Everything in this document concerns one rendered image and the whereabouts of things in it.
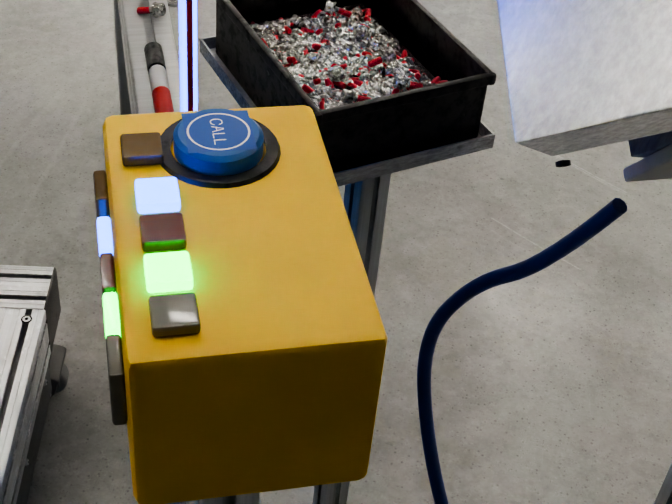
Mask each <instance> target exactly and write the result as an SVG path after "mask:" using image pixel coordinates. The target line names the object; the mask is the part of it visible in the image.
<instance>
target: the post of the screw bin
mask: <svg viewBox="0 0 672 504"><path fill-rule="evenodd" d="M390 180H391V174H387V175H383V176H379V177H375V178H371V179H367V180H363V181H359V182H355V183H351V184H347V185H345V192H344V202H343V204H344V207H345V210H346V213H347V216H348V219H349V222H350V225H351V228H352V231H353V234H354V237H355V240H356V243H357V246H358V249H359V252H360V255H361V259H362V262H363V265H364V268H365V271H366V274H367V277H368V280H369V283H370V286H371V289H372V292H373V295H374V298H375V291H376V283H377V276H378V269H379V261H380V254H381V246H382V239H383V232H384V224H385V217H386V209H387V202H388V195H389V187H390ZM349 483H350V481H349V482H341V483H333V484H324V485H316V486H314V495H313V504H347V498H348V490H349Z"/></svg>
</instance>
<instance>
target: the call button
mask: <svg viewBox="0 0 672 504"><path fill-rule="evenodd" d="M181 115H182V120H181V121H180V122H179V123H178V124H177V126H176V127H175V129H174V133H173V140H174V155H175V158H176V159H177V161H178V162H179V163H180V164H181V165H182V166H184V167H186V168H187V169H189V170H192V171H194V172H197V173H201V174H205V175H214V176H226V175H234V174H238V173H242V172H244V171H247V170H249V169H251V168H253V167H254V166H256V165H257V164H258V163H259V162H260V160H261V158H262V155H263V142H264V136H263V131H262V129H261V127H260V126H259V125H258V123H256V122H255V121H254V120H253V119H251V118H250V117H249V115H248V111H247V110H239V111H234V110H229V109H206V110H201V111H198V112H195V113H184V114H181Z"/></svg>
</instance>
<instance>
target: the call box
mask: <svg viewBox="0 0 672 504"><path fill-rule="evenodd" d="M229 110H234V111H239V110H247V111H248V115H249V117H250V118H251V119H253V120H254V121H255V122H256V123H258V125H259V126H260V127H261V129H262V131H263V136H264V142H263V155H262V158H261V160H260V162H259V163H258V164H257V165H256V166H254V167H253V168H251V169H249V170H247V171H244V172H242V173H238V174H234V175H226V176H214V175H205V174H201V173H197V172H194V171H192V170H189V169H187V168H186V167H184V166H182V165H181V164H180V163H179V162H178V161H177V159H176V158H175V155H174V140H173V133H174V129H175V127H176V126H177V124H178V123H179V122H180V121H181V120H182V115H181V114H184V113H195V112H198V111H184V112H165V113H146V114H128V115H112V116H109V117H107V118H106V120H105V122H104V124H103V140H104V154H105V167H106V175H107V186H108V197H109V210H110V219H111V230H112V241H113V253H114V263H115V275H116V286H117V297H118V308H119V319H120V331H121V341H122V352H123V364H124V375H125V389H126V403H127V417H128V421H127V430H128V441H129V452H130V464H131V475H132V486H133V496H134V497H135V499H136V501H137V502H138V504H169V503H177V502H186V501H194V500H202V499H210V498H218V497H226V496H235V495H243V494H251V493H259V492H267V491H275V490H284V489H292V488H300V487H308V486H316V485H324V484H333V483H341V482H349V481H357V480H360V479H362V478H364V477H365V476H366V474H367V470H368V465H369V458H370V451H371V445H372V438H373V432H374V425H375V418H376V412H377V405H378V398H379V392H380V385H381V378H382V372H383V365H384V359H385V352H386V345H387V339H388V338H387V335H386V332H385V329H384V326H383V323H382V320H381V317H380V313H379V310H378V307H377V304H376V301H375V298H374V295H373V292H372V289H371V286H370V283H369V280H368V277H367V274H366V271H365V268H364V265H363V262H362V259H361V255H360V252H359V249H358V246H357V243H356V240H355V237H354V234H353V231H352V228H351V225H350V222H349V219H348V216H347V213H346V210H345V207H344V204H343V201H342V198H341V194H340V191H339V188H338V185H337V182H336V179H335V176H334V173H333V170H332V167H331V164H330V161H329V158H328V155H327V152H326V149H325V146H324V143H323V140H322V137H321V133H320V130H319V127H318V124H317V121H316V118H315V115H314V113H313V110H312V109H311V108H310V107H309V106H305V105H295V106H276V107H258V108H239V109H229ZM150 132H159V133H160V135H161V140H162V147H163V153H164V161H163V163H162V164H159V165H143V166H127V167H126V166H124V165H123V163H122V155H121V146H120V136H121V135H122V134H132V133H150ZM161 177H176V179H177V182H178V189H179V195H180V201H181V208H180V211H176V212H162V213H148V214H139V212H138V211H137V203H136V195H135V184H134V183H135V180H136V179H145V178H161ZM177 212H179V213H182V215H183V219H184V225H185V232H186V238H187V246H186V248H185V249H178V250H166V251H153V252H144V251H143V250H142V246H141V237H140V229H139V217H140V216H141V215H149V214H163V213H177ZM177 251H187V252H188V253H189V256H190V262H191V268H192V274H193V288H192V289H191V290H182V291H170V292H158V293H148V291H147V288H146V280H145V271H144V262H143V257H144V255H145V254H151V253H164V252H177ZM191 292H192V293H194V294H195V295H196V299H197V305H198V311H199V317H200V324H201V330H200V332H199V333H198V334H190V335H180V336H169V337H158V338H156V337H153V335H152V331H151V322H150V314H149V305H148V300H149V297H150V296H156V295H168V294H179V293H191Z"/></svg>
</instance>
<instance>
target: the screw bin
mask: <svg viewBox="0 0 672 504"><path fill-rule="evenodd" d="M330 1H332V2H335V1H336V2H337V3H336V6H337V7H344V6H349V5H354V4H359V3H363V4H364V5H365V6H366V7H367V8H371V9H372V13H373V14H374V15H375V16H376V17H377V19H378V20H379V21H380V22H381V23H382V24H383V25H384V26H385V27H386V28H387V29H388V30H389V31H390V32H391V33H392V34H393V35H394V36H395V37H396V38H397V39H398V40H399V41H400V42H401V43H402V44H403V45H404V46H405V47H406V48H407V49H408V50H409V51H410V52H411V53H412V55H413V56H414V57H415V58H416V59H417V60H418V61H419V62H420V63H421V64H422V65H423V66H424V67H425V68H426V69H427V70H428V71H429V72H430V73H431V74H432V75H433V76H434V77H436V76H440V78H441V80H448V81H447V82H443V83H438V84H434V85H429V86H425V87H421V88H416V89H412V90H407V91H403V92H398V93H394V94H389V95H385V96H381V97H376V98H372V99H367V100H363V101H358V102H354V103H349V104H345V105H340V106H336V107H332V108H327V109H320V108H318V107H317V106H316V105H315V103H314V102H313V101H312V100H311V99H310V97H309V96H308V95H307V94H306V92H305V91H304V90H303V89H302V88H301V86H300V85H299V84H298V83H297V82H296V80H295V79H294V78H293V77H292V76H291V74H290V73H289V72H288V71H287V69H286V68H285V67H284V66H283V65H282V63H281V62H280V61H279V60H278V59H277V57H276V56H275V55H274V54H273V52H272V51H271V50H270V49H269V48H268V46H267V45H266V44H265V43H264V42H263V40H262V39H261V38H260V37H259V35H258V34H257V33H256V32H255V31H254V29H253V28H252V27H251V26H250V25H249V24H251V22H252V21H254V22H255V23H259V22H264V21H270V20H276V19H279V18H280V17H282V18H287V17H291V16H292V15H293V14H296V15H297V16H298V15H303V14H309V13H314V12H316V11H317V10H319V9H321V10H322V11H324V8H325V5H326V2H327V0H216V54H217V55H218V57H219V58H220V59H221V60H222V62H223V63H224V64H225V66H226V67H227V68H228V70H229V71H230V72H231V74H232V75H233V76H234V78H235V79H236V80H237V82H238V83H239V84H240V86H241V87H242V88H243V89H244V91H245V92H246V93H247V95H248V96H249V97H250V99H251V100H252V101H253V103H254V104H255V105H256V107H257V108H258V107H276V106H295V105H305V106H309V107H310V108H311V109H312V110H313V113H314V115H315V118H316V121H317V124H318V127H319V130H320V133H321V137H322V140H323V143H324V146H325V149H326V152H327V155H328V158H329V161H330V164H331V167H332V170H333V173H335V172H339V171H343V170H348V169H352V168H356V167H360V166H364V165H368V164H372V163H376V162H380V161H384V160H388V159H392V158H396V157H400V156H404V155H408V154H412V153H416V152H420V151H424V150H428V149H432V148H437V147H441V146H445V145H449V144H453V143H457V142H461V141H465V140H469V139H473V138H477V137H478V132H479V127H480V122H481V116H482V111H483V106H484V101H485V96H486V91H487V85H494V84H495V81H496V73H494V72H492V71H491V70H490V69H489V68H488V67H487V66H486V65H485V64H484V63H483V62H482V61H481V60H480V59H479V58H477V57H476V56H475V55H474V54H473V53H472V52H471V51H470V50H469V49H468V48H467V47H466V46H465V45H464V44H463V43H462V42H461V41H460V40H459V39H458V38H456V37H455V36H454V35H453V34H452V33H451V32H450V31H449V30H448V29H447V28H446V27H445V26H444V25H443V24H442V23H441V22H440V21H439V20H438V19H437V18H435V17H434V16H433V15H432V14H431V13H430V12H429V11H428V10H427V9H426V8H425V7H424V6H423V5H422V4H421V3H420V2H419V1H418V0H330ZM441 80H440V81H441Z"/></svg>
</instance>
